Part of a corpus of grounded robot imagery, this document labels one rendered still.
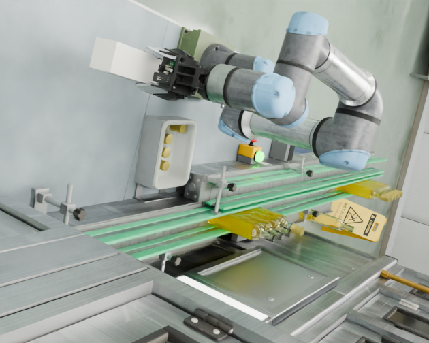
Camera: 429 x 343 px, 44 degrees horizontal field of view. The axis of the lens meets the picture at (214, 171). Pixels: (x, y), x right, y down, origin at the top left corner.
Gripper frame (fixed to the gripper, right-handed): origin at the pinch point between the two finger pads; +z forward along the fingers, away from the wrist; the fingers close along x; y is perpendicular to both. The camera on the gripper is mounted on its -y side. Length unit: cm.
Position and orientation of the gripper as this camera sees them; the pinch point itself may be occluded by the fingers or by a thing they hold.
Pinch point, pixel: (146, 69)
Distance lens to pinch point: 116.1
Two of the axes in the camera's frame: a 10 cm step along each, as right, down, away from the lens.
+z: -8.0, -2.7, 5.4
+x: -2.6, 9.6, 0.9
